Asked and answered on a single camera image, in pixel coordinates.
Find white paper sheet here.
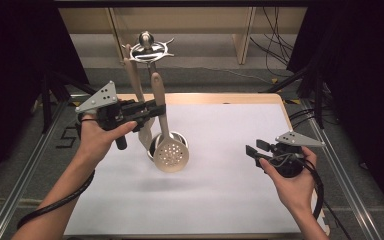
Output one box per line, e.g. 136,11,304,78
63,103,302,236

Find person's left hand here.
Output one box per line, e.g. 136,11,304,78
76,113,138,168

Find steel utensil rack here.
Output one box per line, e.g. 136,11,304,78
121,30,189,164

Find beige spoon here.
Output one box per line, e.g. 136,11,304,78
123,57,155,152

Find beige perforated skimmer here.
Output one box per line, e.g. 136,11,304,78
150,72,190,174

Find black tripod stand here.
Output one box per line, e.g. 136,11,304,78
259,63,326,129
39,71,104,134

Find light wooden desk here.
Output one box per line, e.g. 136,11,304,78
59,6,308,66

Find right hand-held gripper cable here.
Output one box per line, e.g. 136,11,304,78
299,159,351,240

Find person's right hand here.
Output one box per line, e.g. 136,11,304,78
259,146,318,216

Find black floor cables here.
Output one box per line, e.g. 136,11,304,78
288,107,318,129

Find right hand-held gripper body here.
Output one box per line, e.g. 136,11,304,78
268,130,326,178

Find black curtain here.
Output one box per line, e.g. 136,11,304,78
286,0,384,214
0,0,91,194

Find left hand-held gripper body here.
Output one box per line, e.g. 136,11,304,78
75,80,138,151

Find aluminium rail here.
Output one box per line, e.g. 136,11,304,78
299,99,381,240
0,99,69,240

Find bundle of black cables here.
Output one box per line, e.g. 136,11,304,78
249,6,298,79

